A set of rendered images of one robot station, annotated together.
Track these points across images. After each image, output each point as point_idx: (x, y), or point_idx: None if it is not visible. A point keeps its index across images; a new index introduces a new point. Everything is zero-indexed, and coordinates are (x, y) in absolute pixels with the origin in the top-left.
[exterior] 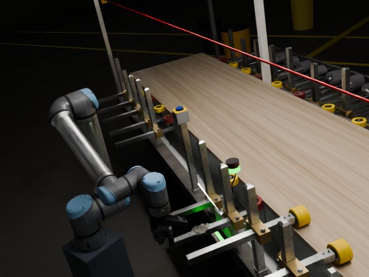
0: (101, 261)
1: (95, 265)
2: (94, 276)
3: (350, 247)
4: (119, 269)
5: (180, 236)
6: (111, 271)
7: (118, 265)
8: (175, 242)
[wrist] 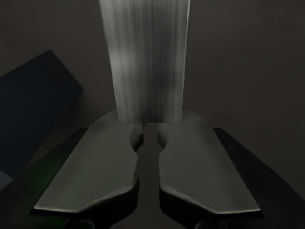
0: (3, 148)
1: (14, 157)
2: (32, 150)
3: None
4: (7, 104)
5: (124, 17)
6: (14, 119)
7: (0, 108)
8: (182, 102)
